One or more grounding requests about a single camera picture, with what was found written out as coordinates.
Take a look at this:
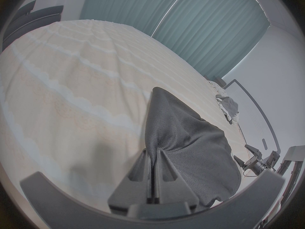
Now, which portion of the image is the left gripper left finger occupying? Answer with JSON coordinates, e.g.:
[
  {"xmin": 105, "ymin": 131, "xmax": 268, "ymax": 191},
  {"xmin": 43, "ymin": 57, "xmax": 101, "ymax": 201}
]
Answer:
[{"xmin": 107, "ymin": 149, "xmax": 153, "ymax": 215}]

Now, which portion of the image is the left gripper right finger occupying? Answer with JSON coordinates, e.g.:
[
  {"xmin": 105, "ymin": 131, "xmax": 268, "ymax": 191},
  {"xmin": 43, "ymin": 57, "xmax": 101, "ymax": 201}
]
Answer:
[{"xmin": 152, "ymin": 149, "xmax": 200, "ymax": 212}]

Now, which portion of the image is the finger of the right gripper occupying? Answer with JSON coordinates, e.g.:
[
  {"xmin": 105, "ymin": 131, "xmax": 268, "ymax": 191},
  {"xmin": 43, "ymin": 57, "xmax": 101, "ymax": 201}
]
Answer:
[
  {"xmin": 233, "ymin": 155, "xmax": 247, "ymax": 171},
  {"xmin": 244, "ymin": 144, "xmax": 260, "ymax": 155}
]

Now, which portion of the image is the black T-shirt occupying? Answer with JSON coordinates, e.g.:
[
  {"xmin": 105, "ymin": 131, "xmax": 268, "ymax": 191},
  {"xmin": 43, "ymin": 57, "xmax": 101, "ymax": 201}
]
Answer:
[{"xmin": 144, "ymin": 87, "xmax": 241, "ymax": 209}]

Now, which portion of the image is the pile of clothes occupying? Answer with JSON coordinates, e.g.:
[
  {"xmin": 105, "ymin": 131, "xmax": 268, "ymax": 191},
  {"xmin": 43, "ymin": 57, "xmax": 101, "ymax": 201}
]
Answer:
[{"xmin": 215, "ymin": 94, "xmax": 240, "ymax": 125}]

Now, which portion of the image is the bed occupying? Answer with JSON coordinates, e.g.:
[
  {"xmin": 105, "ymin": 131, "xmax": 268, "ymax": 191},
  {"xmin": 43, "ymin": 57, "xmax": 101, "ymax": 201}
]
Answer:
[{"xmin": 0, "ymin": 19, "xmax": 281, "ymax": 210}]

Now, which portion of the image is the white printed pillow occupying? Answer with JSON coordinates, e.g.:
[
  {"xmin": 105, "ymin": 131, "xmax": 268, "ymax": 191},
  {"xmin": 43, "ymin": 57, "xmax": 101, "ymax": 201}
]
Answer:
[{"xmin": 207, "ymin": 80, "xmax": 227, "ymax": 97}]

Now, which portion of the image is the grey bedside table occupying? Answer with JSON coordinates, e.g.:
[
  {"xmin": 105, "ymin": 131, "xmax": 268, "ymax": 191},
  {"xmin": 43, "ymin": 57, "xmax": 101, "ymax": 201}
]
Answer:
[{"xmin": 212, "ymin": 75, "xmax": 227, "ymax": 87}]

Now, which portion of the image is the blue-green curtain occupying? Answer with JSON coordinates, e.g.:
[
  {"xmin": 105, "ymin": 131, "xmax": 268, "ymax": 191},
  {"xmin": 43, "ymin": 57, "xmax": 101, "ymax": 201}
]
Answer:
[
  {"xmin": 79, "ymin": 0, "xmax": 192, "ymax": 37},
  {"xmin": 152, "ymin": 0, "xmax": 271, "ymax": 80}
]

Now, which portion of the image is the black chest of drawers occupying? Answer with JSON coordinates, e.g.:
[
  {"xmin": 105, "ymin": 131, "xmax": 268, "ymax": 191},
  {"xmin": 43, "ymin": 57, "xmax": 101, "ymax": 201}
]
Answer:
[{"xmin": 2, "ymin": 6, "xmax": 64, "ymax": 51}]

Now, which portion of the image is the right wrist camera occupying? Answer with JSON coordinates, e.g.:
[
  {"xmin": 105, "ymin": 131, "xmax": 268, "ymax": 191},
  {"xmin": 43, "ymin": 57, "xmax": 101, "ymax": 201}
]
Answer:
[{"xmin": 267, "ymin": 150, "xmax": 281, "ymax": 164}]

